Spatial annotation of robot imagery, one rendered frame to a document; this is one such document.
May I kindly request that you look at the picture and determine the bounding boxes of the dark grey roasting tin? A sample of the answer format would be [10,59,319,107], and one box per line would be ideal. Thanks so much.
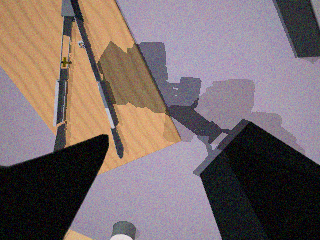
[276,0,320,58]

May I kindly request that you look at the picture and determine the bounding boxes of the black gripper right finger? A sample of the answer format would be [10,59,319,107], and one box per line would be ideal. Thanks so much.
[228,144,320,240]

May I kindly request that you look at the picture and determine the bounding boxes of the light wooden board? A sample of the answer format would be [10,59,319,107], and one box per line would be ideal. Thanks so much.
[0,0,181,175]

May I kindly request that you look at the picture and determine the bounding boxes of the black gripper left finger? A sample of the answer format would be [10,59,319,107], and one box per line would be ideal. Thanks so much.
[0,134,109,240]

